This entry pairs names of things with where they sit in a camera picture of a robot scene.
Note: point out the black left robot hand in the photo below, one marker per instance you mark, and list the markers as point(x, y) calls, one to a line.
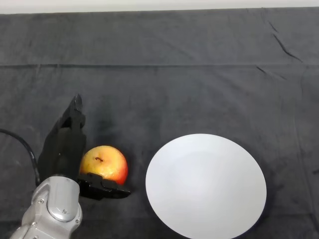
point(64, 152)

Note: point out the red yellow apple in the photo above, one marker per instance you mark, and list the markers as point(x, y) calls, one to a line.
point(109, 164)

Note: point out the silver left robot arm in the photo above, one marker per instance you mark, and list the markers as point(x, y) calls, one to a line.
point(52, 206)

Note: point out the white round plate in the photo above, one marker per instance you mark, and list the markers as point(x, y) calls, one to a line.
point(207, 186)

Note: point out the black cloth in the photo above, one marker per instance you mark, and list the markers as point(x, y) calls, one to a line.
point(174, 87)

